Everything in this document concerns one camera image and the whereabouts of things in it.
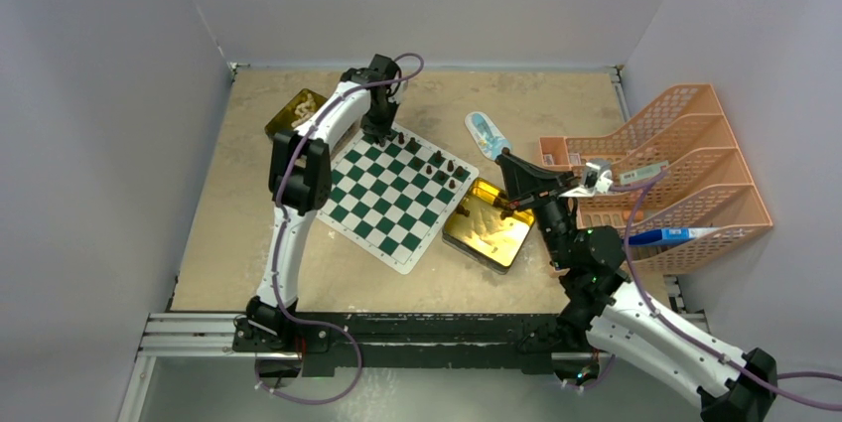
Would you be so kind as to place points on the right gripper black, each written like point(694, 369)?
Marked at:
point(524, 181)

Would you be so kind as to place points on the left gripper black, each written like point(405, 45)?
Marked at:
point(378, 133)

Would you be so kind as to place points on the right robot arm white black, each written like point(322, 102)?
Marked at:
point(608, 310)

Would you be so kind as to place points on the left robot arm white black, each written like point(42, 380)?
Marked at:
point(300, 183)

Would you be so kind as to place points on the gold tin brown pieces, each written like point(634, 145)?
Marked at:
point(483, 235)

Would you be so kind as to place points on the white chess pieces pile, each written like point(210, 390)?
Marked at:
point(304, 110)

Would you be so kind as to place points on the gold tin white pieces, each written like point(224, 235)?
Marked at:
point(282, 119)

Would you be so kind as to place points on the green white chess mat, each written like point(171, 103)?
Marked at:
point(386, 206)

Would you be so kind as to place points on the blue white packaged item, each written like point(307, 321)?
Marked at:
point(486, 135)

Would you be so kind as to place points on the white label card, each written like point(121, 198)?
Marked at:
point(643, 173)

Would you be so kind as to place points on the blue box in organizer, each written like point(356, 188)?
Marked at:
point(669, 236)

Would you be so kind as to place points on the peach plastic file organizer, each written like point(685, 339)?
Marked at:
point(707, 182)

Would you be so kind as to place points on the black metal base frame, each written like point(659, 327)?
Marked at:
point(319, 344)

